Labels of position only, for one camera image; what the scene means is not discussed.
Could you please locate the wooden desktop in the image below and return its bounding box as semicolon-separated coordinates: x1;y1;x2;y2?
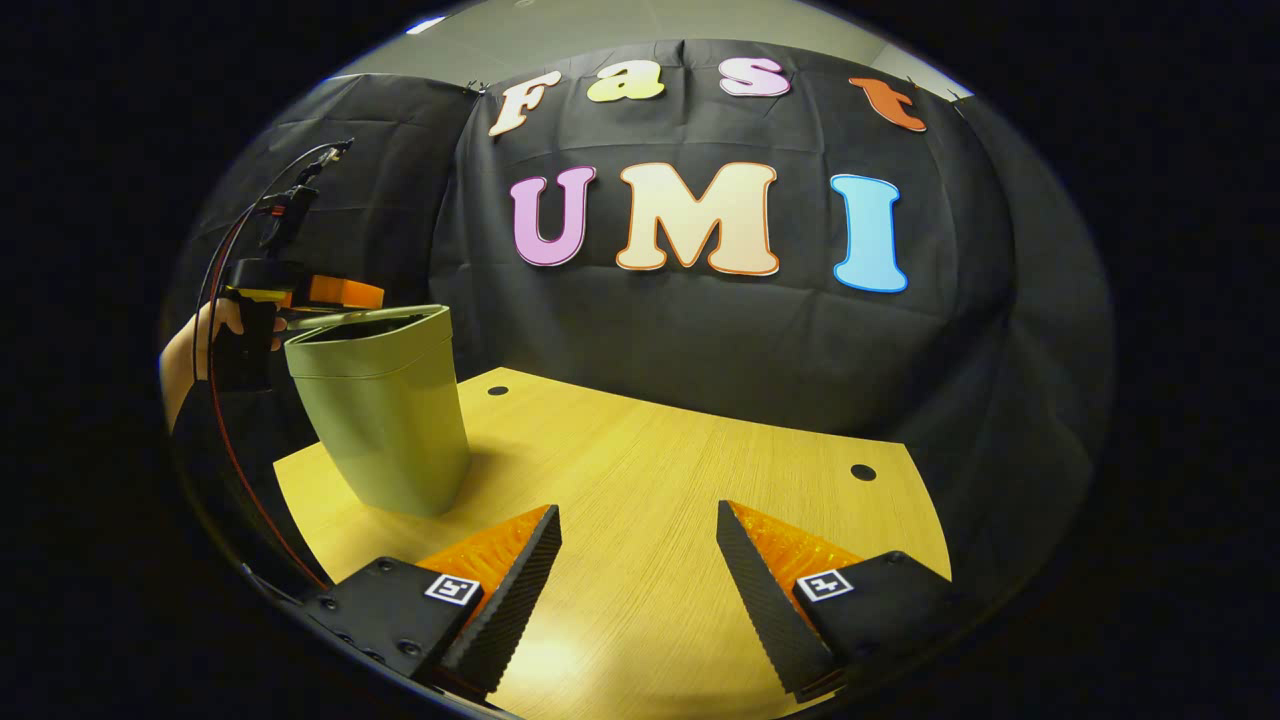
273;366;953;720

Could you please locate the red and black gripper cable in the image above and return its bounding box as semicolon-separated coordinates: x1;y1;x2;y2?
194;138;355;593

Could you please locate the black backdrop cloth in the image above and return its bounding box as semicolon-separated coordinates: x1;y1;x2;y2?
165;38;1116;601

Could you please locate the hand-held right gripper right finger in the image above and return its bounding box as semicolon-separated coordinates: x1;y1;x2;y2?
716;500;961;701

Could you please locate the pale green garbage bin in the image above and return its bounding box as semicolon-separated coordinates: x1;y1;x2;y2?
284;304;474;519

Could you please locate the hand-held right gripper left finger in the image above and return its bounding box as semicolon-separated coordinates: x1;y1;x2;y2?
305;504;563;701

